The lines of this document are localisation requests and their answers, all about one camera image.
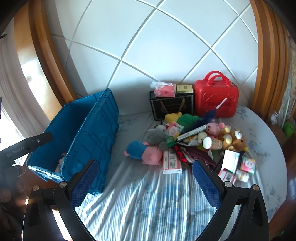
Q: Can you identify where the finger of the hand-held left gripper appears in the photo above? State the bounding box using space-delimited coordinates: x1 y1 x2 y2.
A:
22 132 53 151

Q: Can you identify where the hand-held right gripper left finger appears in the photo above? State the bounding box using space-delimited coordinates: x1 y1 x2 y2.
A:
22 159 100 241

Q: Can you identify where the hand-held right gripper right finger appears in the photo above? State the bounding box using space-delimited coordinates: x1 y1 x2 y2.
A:
192 159 270 241

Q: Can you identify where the pink green tissue pack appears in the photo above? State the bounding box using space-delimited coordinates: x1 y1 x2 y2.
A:
240 156 256 175

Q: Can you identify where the blue plastic crate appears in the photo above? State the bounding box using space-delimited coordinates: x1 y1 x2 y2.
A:
26 88 120 194

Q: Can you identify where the blue pink pig plush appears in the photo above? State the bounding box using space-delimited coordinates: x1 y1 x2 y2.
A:
124 140 163 165

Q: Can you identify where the person's left hand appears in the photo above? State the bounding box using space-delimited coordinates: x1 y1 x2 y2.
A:
0 185 28 223

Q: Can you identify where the pink white barcode box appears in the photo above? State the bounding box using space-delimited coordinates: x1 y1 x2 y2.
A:
218 169 237 184

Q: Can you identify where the dark maroon cloth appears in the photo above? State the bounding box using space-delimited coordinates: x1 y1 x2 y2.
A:
180 144 216 172

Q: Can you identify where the white plush toy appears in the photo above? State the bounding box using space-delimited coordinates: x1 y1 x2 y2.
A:
55 153 66 173

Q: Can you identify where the red patterned packet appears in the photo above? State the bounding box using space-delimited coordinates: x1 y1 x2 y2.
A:
174 146 188 164

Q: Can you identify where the white pill bottle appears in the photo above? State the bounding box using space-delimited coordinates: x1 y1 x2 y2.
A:
235 170 250 183

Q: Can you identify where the yellow bottle with white lid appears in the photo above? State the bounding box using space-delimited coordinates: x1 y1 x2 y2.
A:
202 136 223 151

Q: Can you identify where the white red picture box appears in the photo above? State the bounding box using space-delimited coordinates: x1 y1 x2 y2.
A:
162 148 182 174

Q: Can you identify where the cream plush toy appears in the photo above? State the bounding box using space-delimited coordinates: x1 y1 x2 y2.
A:
184 132 207 146

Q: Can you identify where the long black green box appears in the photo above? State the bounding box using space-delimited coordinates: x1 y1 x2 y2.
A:
176 124 207 142

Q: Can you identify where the brown bear plush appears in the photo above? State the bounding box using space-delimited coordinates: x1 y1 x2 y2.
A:
218 126 249 152

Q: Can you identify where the small pink pig plush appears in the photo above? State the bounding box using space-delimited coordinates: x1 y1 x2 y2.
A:
205 122 225 137

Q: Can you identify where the small pink box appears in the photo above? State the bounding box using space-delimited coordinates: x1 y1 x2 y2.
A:
166 123 185 138

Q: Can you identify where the white curtain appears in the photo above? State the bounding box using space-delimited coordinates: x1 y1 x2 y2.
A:
0 23 53 167

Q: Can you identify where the green plush toy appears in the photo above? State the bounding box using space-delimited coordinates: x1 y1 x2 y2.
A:
177 114 200 131

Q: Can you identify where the blue feather duster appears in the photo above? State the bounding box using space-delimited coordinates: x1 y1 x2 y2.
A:
185 97 228 131

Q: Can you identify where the yellow plush toy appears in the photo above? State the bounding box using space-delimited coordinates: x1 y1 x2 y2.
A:
165 112 183 123

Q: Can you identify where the black gift bag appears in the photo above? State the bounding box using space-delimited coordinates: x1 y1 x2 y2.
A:
149 90 195 121

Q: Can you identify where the red small suitcase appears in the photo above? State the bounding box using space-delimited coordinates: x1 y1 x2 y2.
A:
194 71 240 118

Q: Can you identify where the small gold box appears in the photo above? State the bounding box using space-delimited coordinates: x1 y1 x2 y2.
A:
176 84 194 94

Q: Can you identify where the green soft object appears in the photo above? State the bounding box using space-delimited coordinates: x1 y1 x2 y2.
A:
282 120 295 139

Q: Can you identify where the patterned curtain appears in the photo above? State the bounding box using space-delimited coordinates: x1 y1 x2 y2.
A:
283 30 296 116

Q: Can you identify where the white padded headboard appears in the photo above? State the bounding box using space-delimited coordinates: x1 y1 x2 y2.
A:
47 0 259 116

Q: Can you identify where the wooden headboard post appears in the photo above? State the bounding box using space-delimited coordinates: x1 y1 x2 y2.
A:
18 0 78 139
250 0 289 121

